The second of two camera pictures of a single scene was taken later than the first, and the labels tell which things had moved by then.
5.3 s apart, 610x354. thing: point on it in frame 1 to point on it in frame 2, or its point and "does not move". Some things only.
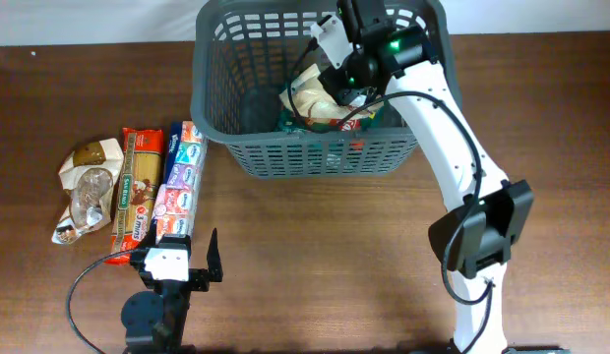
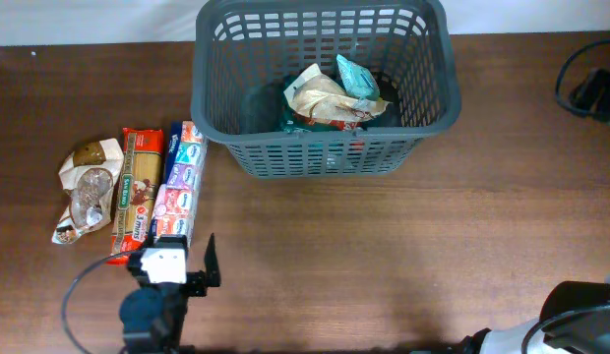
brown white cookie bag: [88, 177] does not move
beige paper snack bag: [313, 98] does not move
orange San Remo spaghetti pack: [141, 171] does not move
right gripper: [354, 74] to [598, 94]
